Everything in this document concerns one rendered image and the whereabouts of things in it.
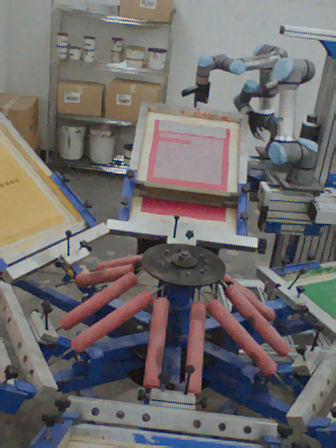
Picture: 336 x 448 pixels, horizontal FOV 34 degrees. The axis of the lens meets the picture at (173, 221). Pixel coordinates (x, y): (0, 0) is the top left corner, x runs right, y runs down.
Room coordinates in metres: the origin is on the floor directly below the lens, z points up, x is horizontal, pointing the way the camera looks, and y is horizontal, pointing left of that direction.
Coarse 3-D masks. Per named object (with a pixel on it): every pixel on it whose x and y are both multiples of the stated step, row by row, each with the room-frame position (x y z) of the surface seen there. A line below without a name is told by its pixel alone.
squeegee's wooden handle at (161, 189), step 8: (152, 184) 2.46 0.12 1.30; (160, 184) 2.47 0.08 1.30; (168, 184) 2.48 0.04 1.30; (152, 192) 2.48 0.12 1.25; (160, 192) 2.47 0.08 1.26; (168, 192) 2.47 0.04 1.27; (176, 192) 2.47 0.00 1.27; (184, 192) 2.46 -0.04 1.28; (192, 192) 2.46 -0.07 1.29; (200, 192) 2.46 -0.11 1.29; (208, 192) 2.46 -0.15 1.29; (216, 192) 2.47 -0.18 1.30; (224, 192) 2.47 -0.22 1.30; (200, 200) 2.49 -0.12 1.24; (208, 200) 2.49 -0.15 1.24; (216, 200) 2.48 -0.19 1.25; (224, 200) 2.48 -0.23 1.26
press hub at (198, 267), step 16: (144, 256) 1.73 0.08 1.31; (160, 256) 1.74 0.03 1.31; (176, 256) 1.74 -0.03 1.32; (192, 256) 1.76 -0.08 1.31; (208, 256) 1.79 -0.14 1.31; (160, 272) 1.63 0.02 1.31; (176, 272) 1.64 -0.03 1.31; (192, 272) 1.66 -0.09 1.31; (208, 272) 1.68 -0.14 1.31; (224, 272) 1.69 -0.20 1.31; (176, 288) 1.68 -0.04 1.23; (176, 304) 1.68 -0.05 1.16; (128, 320) 1.76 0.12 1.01; (176, 320) 1.66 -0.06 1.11; (176, 336) 1.63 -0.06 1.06; (208, 336) 1.72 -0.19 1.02; (224, 336) 1.74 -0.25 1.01; (144, 352) 1.58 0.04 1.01; (144, 368) 1.62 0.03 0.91; (208, 384) 1.59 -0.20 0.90
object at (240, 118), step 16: (144, 112) 2.94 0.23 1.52; (160, 112) 3.00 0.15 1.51; (176, 112) 2.99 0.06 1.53; (192, 112) 2.99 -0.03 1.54; (208, 112) 3.00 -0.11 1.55; (224, 112) 3.01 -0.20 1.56; (144, 128) 2.85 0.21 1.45; (240, 128) 2.95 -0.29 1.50; (240, 144) 2.83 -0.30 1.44; (240, 160) 2.74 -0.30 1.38; (240, 176) 2.65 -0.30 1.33; (160, 224) 2.36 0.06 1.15; (192, 224) 2.38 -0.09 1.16
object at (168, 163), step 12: (156, 120) 2.95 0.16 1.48; (156, 132) 2.88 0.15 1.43; (168, 132) 2.89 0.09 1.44; (156, 144) 2.81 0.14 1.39; (168, 144) 2.82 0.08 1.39; (180, 144) 2.83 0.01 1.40; (156, 156) 2.74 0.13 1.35; (168, 156) 2.75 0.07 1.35; (180, 156) 2.76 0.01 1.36; (156, 168) 2.67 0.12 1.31; (168, 168) 2.68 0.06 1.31; (180, 168) 2.69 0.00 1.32; (156, 180) 2.61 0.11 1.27; (168, 180) 2.62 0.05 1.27; (180, 180) 2.63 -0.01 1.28; (144, 204) 2.48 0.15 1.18; (156, 204) 2.49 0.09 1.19; (168, 204) 2.50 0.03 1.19; (180, 204) 2.50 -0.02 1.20
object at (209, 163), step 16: (192, 144) 2.84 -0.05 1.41; (208, 144) 2.85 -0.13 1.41; (224, 144) 2.86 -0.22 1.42; (192, 160) 2.75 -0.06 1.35; (208, 160) 2.76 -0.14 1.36; (224, 160) 2.77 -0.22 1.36; (192, 176) 2.66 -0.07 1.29; (208, 176) 2.67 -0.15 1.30; (224, 176) 2.68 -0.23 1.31; (192, 208) 2.49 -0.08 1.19; (208, 208) 2.50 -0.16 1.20; (224, 208) 2.52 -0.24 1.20
